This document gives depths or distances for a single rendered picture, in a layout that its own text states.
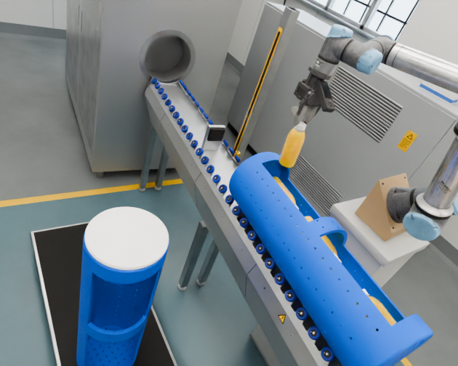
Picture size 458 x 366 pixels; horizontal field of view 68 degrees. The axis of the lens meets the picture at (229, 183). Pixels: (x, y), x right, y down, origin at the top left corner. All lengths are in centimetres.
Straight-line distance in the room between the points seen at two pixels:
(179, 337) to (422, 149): 198
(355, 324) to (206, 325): 132
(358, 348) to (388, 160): 183
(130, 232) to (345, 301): 73
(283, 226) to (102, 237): 63
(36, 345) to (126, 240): 110
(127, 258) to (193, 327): 119
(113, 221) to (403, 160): 206
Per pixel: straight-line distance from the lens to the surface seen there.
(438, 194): 126
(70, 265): 224
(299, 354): 136
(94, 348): 197
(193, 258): 211
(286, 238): 124
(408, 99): 269
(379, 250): 147
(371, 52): 121
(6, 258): 250
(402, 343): 113
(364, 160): 286
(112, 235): 121
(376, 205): 151
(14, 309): 229
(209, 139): 186
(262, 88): 206
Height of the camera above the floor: 195
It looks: 36 degrees down
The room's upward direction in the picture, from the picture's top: 21 degrees clockwise
